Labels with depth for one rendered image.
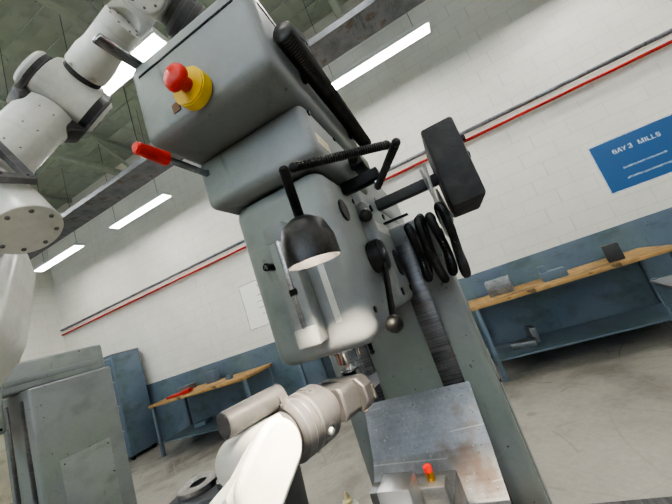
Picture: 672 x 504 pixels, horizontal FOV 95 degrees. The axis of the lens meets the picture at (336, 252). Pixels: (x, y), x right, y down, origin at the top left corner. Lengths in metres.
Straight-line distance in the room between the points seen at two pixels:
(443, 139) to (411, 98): 4.65
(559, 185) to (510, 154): 0.74
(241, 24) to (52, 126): 0.42
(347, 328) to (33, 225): 0.42
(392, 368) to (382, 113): 4.80
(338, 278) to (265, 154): 0.25
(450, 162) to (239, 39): 0.51
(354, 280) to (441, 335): 0.49
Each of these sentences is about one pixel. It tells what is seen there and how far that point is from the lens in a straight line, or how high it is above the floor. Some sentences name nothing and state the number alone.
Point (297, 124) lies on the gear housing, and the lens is 0.56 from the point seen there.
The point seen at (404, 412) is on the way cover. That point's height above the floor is 1.04.
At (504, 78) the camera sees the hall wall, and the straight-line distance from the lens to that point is 5.49.
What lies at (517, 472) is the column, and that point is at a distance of 1.09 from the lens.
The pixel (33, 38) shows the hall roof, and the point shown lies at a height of 6.20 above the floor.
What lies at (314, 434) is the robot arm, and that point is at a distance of 0.50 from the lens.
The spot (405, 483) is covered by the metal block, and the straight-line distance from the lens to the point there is 0.68.
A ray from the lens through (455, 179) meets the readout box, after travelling 0.80.
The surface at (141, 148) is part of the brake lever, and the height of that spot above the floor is 1.69.
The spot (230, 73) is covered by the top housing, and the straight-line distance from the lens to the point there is 0.54.
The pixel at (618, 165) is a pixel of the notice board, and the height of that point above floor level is 1.88.
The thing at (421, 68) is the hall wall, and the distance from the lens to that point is 5.68.
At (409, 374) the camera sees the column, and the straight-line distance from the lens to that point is 1.00.
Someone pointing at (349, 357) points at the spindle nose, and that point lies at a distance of 0.61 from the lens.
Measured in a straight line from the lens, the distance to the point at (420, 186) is 0.89.
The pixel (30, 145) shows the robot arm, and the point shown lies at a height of 1.82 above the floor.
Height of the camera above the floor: 1.38
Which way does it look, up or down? 10 degrees up
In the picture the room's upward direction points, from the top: 19 degrees counter-clockwise
